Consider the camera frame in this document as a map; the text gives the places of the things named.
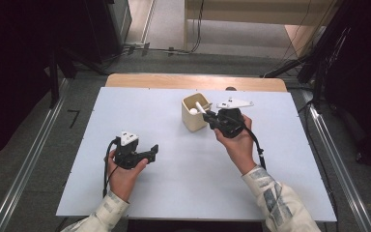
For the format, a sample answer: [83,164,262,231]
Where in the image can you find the metal floor rail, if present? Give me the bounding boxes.
[0,78,71,232]
[301,90,371,232]

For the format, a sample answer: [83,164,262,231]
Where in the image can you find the white pen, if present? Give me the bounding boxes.
[194,101,208,115]

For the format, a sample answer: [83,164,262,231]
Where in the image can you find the black floor cable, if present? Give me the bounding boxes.
[122,43,191,56]

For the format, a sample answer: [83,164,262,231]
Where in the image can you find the person's left hand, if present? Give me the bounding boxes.
[106,149,149,202]

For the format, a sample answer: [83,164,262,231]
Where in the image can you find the black metal stand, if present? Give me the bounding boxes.
[260,0,363,112]

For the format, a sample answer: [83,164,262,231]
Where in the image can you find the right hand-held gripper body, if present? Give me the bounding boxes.
[215,97,255,139]

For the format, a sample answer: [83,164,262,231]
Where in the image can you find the person's right hand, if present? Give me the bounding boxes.
[214,115,258,176]

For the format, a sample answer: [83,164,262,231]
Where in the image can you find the hand-held gripper cable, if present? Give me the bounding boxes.
[101,138,119,198]
[238,120,268,171]

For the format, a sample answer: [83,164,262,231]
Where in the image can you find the cream square ceramic container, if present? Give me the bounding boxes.
[181,92,213,132]

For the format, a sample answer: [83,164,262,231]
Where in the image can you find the black tripod stand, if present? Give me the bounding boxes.
[46,47,108,109]

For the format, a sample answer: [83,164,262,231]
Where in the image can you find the left hand-held gripper cable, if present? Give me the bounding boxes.
[101,138,119,198]

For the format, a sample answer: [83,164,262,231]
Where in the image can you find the dark cabinet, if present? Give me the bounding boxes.
[86,0,133,65]

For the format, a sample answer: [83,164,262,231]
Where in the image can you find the right hand-held gripper cable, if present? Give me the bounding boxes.
[238,120,268,171]

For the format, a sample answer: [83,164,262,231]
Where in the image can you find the wooden table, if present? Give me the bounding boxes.
[104,72,288,93]

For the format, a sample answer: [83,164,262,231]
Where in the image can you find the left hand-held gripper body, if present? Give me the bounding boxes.
[113,130,149,170]

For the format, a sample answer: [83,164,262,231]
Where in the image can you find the beige wooden desk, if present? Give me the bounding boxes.
[184,0,339,59]

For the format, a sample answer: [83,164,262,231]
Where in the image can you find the white table board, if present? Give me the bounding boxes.
[55,86,337,223]

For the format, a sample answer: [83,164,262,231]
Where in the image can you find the black hanging cables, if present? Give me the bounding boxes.
[188,0,206,54]

